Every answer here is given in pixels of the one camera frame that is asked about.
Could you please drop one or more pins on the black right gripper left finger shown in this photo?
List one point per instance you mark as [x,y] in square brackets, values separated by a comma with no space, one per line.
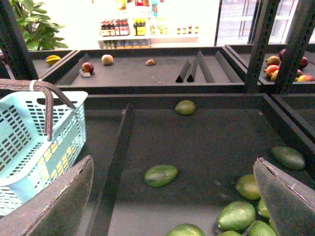
[58,209]

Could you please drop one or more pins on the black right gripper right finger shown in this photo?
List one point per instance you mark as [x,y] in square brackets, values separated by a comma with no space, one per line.
[291,203]

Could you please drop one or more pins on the light blue plastic basket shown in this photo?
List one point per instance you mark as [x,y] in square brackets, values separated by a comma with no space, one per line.
[28,161]

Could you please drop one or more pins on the brown basket handle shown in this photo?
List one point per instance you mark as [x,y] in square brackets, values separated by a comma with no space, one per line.
[48,89]

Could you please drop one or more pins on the green avocado under basket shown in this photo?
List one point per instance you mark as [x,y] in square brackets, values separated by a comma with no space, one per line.
[262,209]

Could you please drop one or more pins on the green avocado bottom middle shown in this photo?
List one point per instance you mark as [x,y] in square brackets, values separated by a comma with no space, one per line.
[260,228]

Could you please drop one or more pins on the black tray divider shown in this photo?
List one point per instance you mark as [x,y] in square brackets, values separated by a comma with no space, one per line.
[100,220]

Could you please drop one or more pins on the green avocado olive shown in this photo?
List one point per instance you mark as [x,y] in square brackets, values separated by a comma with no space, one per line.
[247,187]

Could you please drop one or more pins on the green avocado upright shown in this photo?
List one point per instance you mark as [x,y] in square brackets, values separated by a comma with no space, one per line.
[237,216]

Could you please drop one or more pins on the green avocado centre lone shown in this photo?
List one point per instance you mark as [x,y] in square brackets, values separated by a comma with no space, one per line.
[160,175]

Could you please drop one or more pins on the green avocado bottom left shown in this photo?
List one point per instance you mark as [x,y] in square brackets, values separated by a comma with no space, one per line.
[185,229]

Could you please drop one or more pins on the white zip tie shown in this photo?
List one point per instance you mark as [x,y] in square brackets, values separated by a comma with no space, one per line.
[32,84]

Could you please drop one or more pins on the red-yellow mangoes far tray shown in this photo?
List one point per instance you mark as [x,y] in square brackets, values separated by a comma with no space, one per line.
[275,64]

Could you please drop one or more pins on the black triangular dividers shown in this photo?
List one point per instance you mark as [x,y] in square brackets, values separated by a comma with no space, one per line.
[211,69]

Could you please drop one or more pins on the green avocado near divider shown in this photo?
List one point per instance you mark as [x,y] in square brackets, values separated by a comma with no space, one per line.
[185,107]

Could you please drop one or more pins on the red apple on tray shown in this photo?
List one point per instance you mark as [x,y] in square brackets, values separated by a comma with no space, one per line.
[87,67]

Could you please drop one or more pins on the yellow star fruit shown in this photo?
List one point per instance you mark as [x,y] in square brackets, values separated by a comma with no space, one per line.
[52,59]

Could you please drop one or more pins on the tan round fruit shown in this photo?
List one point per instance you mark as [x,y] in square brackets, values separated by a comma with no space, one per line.
[107,59]

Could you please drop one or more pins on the brown fruit half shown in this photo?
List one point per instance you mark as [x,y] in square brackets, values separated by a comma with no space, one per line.
[150,62]

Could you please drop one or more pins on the green potted plant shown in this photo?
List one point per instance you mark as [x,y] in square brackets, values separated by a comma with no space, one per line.
[39,33]

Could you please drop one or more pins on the shelf with bottles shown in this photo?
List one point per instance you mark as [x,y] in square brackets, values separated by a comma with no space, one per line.
[131,24]

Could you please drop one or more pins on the black metal rack post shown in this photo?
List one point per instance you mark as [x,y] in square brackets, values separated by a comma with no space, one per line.
[296,43]

